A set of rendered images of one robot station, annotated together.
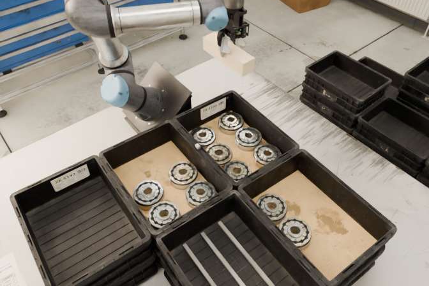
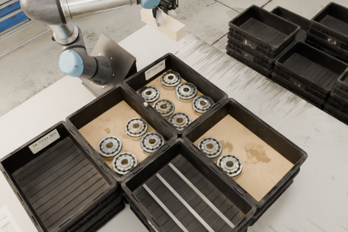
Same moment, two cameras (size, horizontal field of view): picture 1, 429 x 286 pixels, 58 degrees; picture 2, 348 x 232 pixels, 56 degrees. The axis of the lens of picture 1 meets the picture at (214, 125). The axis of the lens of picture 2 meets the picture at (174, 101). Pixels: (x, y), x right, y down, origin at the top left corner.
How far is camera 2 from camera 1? 0.10 m
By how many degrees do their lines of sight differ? 7
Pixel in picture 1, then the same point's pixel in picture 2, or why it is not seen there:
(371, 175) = (287, 111)
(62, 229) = (44, 183)
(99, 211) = (72, 165)
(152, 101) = (104, 68)
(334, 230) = (260, 160)
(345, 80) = (262, 29)
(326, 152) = (250, 95)
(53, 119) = (19, 85)
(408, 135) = (316, 71)
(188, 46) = (127, 9)
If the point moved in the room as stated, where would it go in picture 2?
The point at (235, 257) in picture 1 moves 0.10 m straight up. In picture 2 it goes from (185, 190) to (184, 178)
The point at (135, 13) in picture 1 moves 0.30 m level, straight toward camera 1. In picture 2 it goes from (81, 2) to (96, 57)
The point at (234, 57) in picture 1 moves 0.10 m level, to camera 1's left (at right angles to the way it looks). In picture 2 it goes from (168, 26) to (146, 28)
